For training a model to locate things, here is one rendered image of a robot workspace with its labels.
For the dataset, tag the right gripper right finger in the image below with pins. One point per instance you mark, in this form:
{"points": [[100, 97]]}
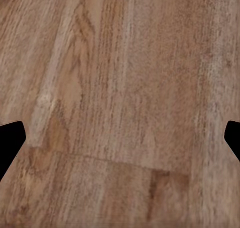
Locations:
{"points": [[232, 137]]}

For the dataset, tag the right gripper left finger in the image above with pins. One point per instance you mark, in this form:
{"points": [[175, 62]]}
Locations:
{"points": [[12, 137]]}

